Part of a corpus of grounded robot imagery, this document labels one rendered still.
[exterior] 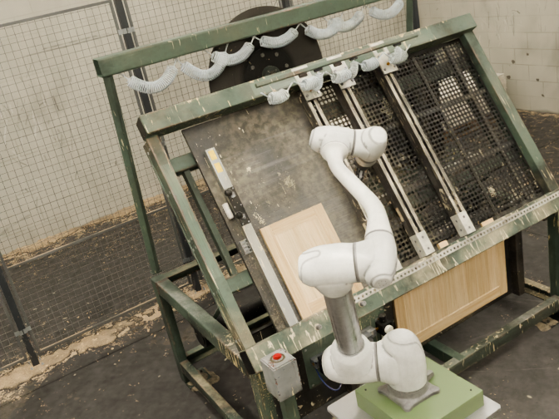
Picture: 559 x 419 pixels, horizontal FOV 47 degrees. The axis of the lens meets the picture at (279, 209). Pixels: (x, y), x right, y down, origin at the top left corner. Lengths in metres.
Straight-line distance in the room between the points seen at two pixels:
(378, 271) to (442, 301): 1.96
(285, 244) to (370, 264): 1.18
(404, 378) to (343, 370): 0.24
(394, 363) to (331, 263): 0.62
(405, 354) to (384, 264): 0.57
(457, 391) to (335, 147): 1.07
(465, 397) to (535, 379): 1.45
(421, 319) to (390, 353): 1.39
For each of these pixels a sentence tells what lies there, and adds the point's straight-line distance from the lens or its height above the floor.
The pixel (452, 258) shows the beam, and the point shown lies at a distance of 3.59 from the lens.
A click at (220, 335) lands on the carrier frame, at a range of 3.38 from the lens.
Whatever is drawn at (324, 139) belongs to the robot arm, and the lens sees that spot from 2.42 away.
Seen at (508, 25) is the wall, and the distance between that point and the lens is 8.84.
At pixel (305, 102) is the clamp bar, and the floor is 1.76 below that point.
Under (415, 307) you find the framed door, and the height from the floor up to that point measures 0.50.
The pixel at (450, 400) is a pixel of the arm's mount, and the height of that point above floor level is 0.83.
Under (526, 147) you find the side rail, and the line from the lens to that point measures 4.16.
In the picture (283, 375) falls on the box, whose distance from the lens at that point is 2.83.
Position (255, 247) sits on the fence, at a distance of 3.11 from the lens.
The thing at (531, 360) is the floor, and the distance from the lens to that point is 4.24.
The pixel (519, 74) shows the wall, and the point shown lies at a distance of 8.89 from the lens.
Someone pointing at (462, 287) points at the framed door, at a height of 0.46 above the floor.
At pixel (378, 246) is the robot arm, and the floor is 1.61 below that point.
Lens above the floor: 2.55
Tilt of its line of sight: 22 degrees down
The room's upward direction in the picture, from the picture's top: 12 degrees counter-clockwise
